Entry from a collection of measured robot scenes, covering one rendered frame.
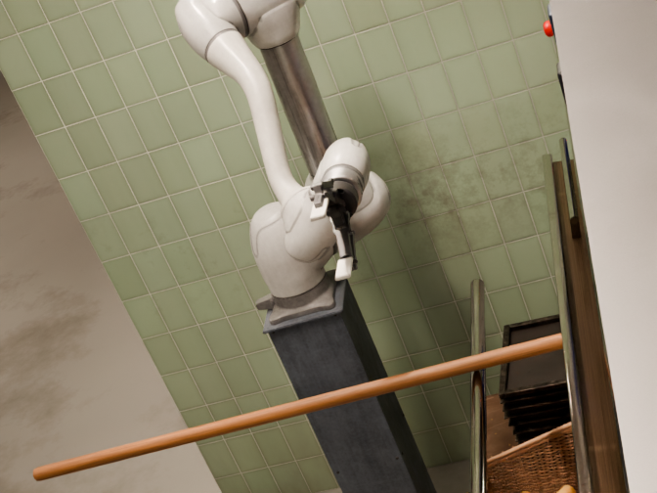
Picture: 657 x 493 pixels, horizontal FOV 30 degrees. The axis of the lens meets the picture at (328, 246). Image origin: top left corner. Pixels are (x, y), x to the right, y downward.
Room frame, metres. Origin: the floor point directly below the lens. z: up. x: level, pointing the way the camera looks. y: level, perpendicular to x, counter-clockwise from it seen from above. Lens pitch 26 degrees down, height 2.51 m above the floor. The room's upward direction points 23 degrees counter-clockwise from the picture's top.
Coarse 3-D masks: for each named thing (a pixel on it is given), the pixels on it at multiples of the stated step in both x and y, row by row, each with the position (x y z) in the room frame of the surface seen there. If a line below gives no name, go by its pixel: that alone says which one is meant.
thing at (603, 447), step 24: (576, 192) 2.07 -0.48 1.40; (576, 240) 1.90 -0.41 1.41; (576, 264) 1.82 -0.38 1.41; (576, 288) 1.75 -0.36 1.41; (576, 312) 1.68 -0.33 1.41; (576, 336) 1.61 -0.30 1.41; (600, 336) 1.59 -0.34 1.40; (600, 360) 1.54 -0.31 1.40; (600, 384) 1.48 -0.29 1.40; (600, 408) 1.43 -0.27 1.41; (600, 432) 1.38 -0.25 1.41; (600, 456) 1.33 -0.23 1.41; (600, 480) 1.28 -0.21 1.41; (624, 480) 1.27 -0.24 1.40
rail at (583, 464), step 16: (544, 160) 2.19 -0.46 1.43; (544, 176) 2.13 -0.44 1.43; (560, 240) 1.88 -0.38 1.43; (560, 256) 1.82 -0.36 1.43; (560, 272) 1.78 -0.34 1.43; (560, 288) 1.73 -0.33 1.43; (560, 304) 1.68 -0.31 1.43; (560, 320) 1.64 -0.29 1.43; (576, 352) 1.55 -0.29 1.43; (576, 368) 1.51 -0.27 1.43; (576, 384) 1.47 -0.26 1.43; (576, 400) 1.43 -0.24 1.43; (576, 416) 1.40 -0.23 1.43; (576, 432) 1.37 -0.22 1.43; (576, 448) 1.33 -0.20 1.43; (576, 464) 1.31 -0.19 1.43; (592, 480) 1.27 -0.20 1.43
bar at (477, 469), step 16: (480, 288) 2.27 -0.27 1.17; (480, 304) 2.21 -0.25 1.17; (480, 320) 2.15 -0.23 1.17; (480, 336) 2.09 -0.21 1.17; (480, 352) 2.04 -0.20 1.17; (480, 384) 1.93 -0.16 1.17; (480, 400) 1.89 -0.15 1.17; (480, 416) 1.84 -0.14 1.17; (480, 432) 1.80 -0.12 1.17; (480, 448) 1.75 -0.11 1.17; (480, 464) 1.71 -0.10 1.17; (480, 480) 1.67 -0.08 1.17
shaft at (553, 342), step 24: (552, 336) 1.94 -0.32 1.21; (456, 360) 1.99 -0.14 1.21; (480, 360) 1.97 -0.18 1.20; (504, 360) 1.95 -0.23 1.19; (360, 384) 2.05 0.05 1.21; (384, 384) 2.02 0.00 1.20; (408, 384) 2.00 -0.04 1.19; (288, 408) 2.08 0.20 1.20; (312, 408) 2.06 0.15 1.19; (192, 432) 2.13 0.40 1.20; (216, 432) 2.11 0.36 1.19; (96, 456) 2.20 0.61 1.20; (120, 456) 2.17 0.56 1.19
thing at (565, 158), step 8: (560, 144) 2.17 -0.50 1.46; (560, 152) 2.14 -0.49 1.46; (568, 152) 2.13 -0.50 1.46; (568, 160) 2.09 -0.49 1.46; (568, 168) 2.06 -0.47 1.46; (568, 176) 2.03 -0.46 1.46; (568, 184) 2.00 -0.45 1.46; (568, 192) 1.97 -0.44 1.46; (568, 200) 1.94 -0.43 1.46; (568, 208) 1.92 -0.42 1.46; (576, 208) 1.91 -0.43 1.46; (576, 216) 1.88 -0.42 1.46; (576, 224) 1.90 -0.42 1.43; (576, 232) 1.90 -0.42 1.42
